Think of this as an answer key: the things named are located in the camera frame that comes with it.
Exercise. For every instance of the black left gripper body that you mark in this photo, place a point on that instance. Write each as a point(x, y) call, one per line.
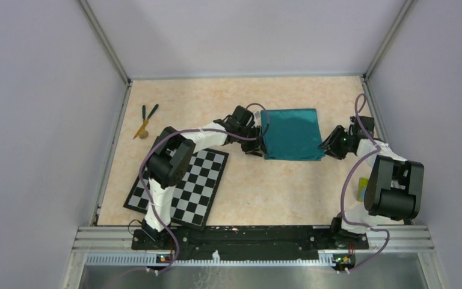
point(250, 130)

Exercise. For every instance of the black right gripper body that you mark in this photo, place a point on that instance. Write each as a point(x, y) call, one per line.
point(348, 135)

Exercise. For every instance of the teal cloth napkin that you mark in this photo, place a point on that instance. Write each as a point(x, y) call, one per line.
point(293, 135)

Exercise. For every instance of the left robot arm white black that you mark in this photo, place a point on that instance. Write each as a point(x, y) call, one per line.
point(167, 162)

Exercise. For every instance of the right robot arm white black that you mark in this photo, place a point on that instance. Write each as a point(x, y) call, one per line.
point(394, 186)

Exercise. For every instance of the yellow green card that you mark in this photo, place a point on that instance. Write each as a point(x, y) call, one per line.
point(363, 183)

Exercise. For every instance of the black white checkerboard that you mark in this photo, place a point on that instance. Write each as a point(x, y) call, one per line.
point(195, 193)

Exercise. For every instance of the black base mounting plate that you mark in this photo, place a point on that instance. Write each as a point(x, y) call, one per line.
point(305, 236)

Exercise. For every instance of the green handled gold spoon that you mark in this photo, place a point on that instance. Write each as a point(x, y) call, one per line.
point(143, 133)

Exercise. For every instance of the aluminium front rail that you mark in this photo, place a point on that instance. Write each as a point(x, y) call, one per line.
point(399, 256)

